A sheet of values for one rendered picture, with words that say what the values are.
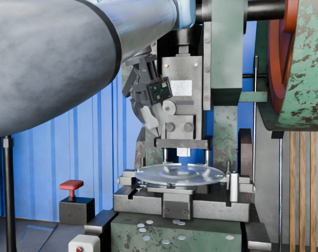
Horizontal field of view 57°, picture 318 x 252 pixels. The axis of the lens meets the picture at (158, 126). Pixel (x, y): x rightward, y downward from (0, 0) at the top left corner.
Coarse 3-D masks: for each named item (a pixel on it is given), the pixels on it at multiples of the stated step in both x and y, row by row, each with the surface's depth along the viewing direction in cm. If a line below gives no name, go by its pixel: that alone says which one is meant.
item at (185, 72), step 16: (160, 64) 99; (176, 64) 98; (192, 64) 97; (176, 80) 98; (192, 80) 97; (176, 96) 99; (192, 96) 97; (176, 112) 99; (192, 112) 98; (176, 128) 96; (192, 128) 95
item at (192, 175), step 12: (144, 168) 104; (156, 168) 104; (168, 168) 104; (180, 168) 101; (192, 168) 104; (204, 168) 104; (216, 168) 101; (144, 180) 86; (156, 180) 87; (168, 180) 87; (180, 180) 87; (192, 180) 87; (204, 180) 87; (216, 180) 86
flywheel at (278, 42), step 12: (288, 0) 90; (288, 12) 91; (276, 24) 125; (288, 24) 93; (276, 36) 125; (288, 36) 105; (276, 48) 124; (276, 60) 123; (288, 60) 105; (276, 72) 120; (288, 72) 104; (276, 84) 115; (276, 96) 107; (276, 108) 107
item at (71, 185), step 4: (68, 180) 96; (72, 180) 95; (76, 180) 95; (80, 180) 95; (60, 184) 91; (64, 184) 91; (68, 184) 91; (72, 184) 90; (76, 184) 91; (80, 184) 93; (60, 188) 91; (64, 188) 90; (68, 188) 90; (72, 188) 90; (76, 188) 90; (72, 192) 93; (72, 196) 93
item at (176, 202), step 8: (152, 184) 83; (168, 192) 79; (176, 192) 79; (184, 192) 78; (192, 192) 78; (168, 200) 92; (176, 200) 91; (184, 200) 91; (192, 200) 91; (168, 208) 92; (176, 208) 91; (184, 208) 91; (192, 208) 91; (168, 216) 92; (176, 216) 92; (184, 216) 91; (192, 216) 92
